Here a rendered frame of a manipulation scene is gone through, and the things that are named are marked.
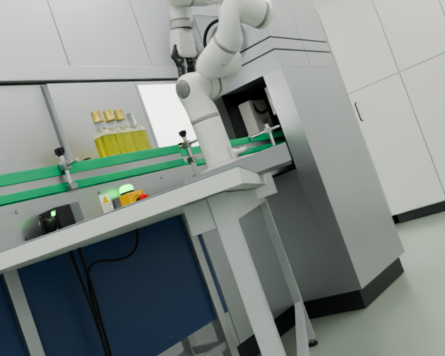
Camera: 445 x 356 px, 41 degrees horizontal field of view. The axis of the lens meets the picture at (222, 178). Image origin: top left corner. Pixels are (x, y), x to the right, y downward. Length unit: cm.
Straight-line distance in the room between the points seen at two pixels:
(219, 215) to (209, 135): 74
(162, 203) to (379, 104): 467
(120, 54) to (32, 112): 61
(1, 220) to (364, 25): 457
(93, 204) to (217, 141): 42
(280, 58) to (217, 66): 121
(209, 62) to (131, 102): 78
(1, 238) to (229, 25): 84
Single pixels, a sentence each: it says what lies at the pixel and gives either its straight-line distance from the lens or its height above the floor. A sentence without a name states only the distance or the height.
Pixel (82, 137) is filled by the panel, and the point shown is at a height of 111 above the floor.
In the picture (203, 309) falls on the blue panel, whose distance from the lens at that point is 209.
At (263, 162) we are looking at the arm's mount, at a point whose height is 77.
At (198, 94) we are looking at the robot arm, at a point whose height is 104.
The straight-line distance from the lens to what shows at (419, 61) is 556.
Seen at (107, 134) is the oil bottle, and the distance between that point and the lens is 213.
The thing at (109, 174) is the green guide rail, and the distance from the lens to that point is 191.
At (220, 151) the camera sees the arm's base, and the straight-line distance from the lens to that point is 183.
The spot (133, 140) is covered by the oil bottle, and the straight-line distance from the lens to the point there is 222.
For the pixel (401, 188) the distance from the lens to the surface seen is 569.
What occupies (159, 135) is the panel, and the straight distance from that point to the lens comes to 258.
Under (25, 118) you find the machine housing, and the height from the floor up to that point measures 121.
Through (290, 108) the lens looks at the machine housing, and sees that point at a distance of 294.
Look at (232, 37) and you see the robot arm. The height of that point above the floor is 114.
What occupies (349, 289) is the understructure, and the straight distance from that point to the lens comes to 298.
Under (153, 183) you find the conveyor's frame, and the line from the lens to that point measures 202.
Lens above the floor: 68
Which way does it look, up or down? 3 degrees up
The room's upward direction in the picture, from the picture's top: 20 degrees counter-clockwise
